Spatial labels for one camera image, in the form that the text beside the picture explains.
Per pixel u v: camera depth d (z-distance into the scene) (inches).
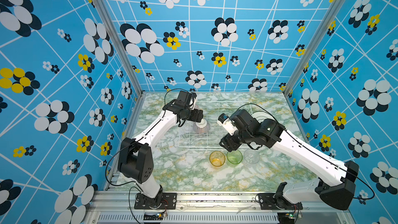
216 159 34.1
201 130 36.9
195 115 30.3
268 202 28.4
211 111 42.8
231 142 23.8
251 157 34.2
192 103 28.5
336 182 15.3
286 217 27.3
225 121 24.3
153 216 28.3
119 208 28.6
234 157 33.9
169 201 29.1
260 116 41.2
